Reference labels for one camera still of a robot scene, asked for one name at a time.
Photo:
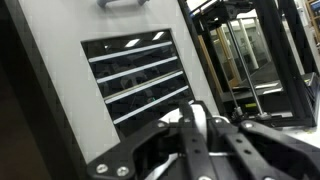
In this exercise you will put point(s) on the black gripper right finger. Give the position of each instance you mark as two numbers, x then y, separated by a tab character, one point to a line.
260	150

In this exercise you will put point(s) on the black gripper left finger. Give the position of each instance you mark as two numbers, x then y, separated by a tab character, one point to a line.
133	150

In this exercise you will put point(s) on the white mug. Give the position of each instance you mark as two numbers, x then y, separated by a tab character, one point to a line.
200	115

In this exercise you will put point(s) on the white toy kitchen stove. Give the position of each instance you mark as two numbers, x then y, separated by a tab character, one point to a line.
60	66

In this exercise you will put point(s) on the black 3D printer frame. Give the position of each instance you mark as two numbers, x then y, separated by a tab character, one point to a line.
280	66

